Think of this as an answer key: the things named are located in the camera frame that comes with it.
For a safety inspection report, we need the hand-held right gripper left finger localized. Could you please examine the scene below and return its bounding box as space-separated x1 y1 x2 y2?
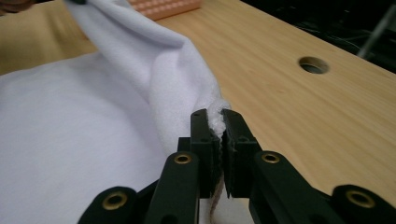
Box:
177 107 224 200

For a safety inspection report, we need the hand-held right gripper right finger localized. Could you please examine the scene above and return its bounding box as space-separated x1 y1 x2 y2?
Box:
221 108 262 199

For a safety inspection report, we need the white patterned cloth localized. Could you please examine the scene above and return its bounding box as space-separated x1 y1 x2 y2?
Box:
0 0 233 224

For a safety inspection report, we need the pink perforated plastic basket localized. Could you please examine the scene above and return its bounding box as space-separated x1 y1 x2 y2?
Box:
128 0 204 21

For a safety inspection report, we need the grey metal stand frame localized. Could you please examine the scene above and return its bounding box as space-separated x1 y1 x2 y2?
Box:
357 4 396 60

